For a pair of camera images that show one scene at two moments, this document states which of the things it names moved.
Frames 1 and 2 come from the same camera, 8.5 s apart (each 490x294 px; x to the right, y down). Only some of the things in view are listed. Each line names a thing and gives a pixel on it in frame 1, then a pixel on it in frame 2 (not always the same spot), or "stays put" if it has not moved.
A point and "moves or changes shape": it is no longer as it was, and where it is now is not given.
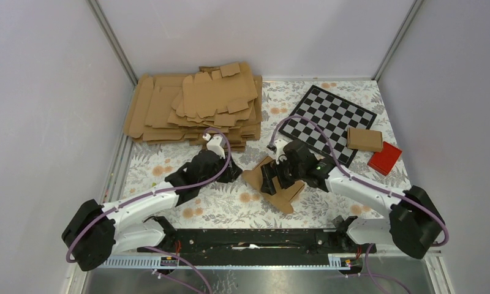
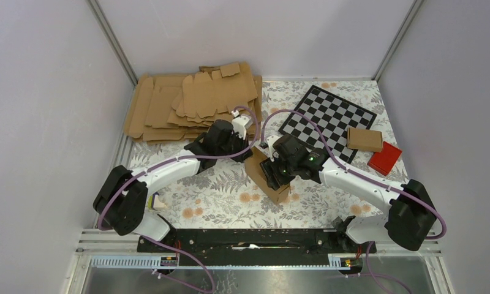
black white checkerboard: [334, 114] stays put
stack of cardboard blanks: [185, 108] stays put
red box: [384, 162] stays put
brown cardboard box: [282, 199] moves or changes shape
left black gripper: [232, 174] to [242, 140]
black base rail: [259, 247] stays put
